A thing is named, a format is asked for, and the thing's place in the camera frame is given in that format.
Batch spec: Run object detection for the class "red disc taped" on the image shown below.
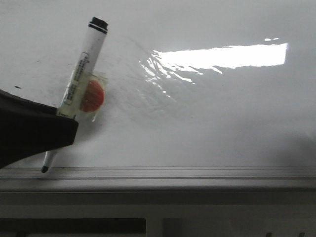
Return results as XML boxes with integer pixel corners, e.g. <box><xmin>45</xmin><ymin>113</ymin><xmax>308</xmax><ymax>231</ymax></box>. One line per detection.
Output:
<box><xmin>77</xmin><ymin>72</ymin><xmax>108</xmax><ymax>121</ymax></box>

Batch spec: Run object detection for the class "white dry-erase marker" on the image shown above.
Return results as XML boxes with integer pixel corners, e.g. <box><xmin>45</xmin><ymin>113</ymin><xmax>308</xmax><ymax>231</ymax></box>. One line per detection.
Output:
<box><xmin>41</xmin><ymin>16</ymin><xmax>110</xmax><ymax>174</ymax></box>

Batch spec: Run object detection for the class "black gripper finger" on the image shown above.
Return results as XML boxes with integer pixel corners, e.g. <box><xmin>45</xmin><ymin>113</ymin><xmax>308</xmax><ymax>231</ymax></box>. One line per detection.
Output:
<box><xmin>0</xmin><ymin>90</ymin><xmax>79</xmax><ymax>168</ymax></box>

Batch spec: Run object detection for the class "grey table frame below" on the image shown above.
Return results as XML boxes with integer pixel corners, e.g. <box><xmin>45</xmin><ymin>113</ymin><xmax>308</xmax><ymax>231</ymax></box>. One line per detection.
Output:
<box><xmin>0</xmin><ymin>191</ymin><xmax>316</xmax><ymax>237</ymax></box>

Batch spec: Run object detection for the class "whiteboard with aluminium frame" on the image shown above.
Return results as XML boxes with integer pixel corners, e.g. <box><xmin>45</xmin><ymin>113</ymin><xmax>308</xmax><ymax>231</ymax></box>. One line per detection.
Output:
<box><xmin>0</xmin><ymin>0</ymin><xmax>316</xmax><ymax>193</ymax></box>

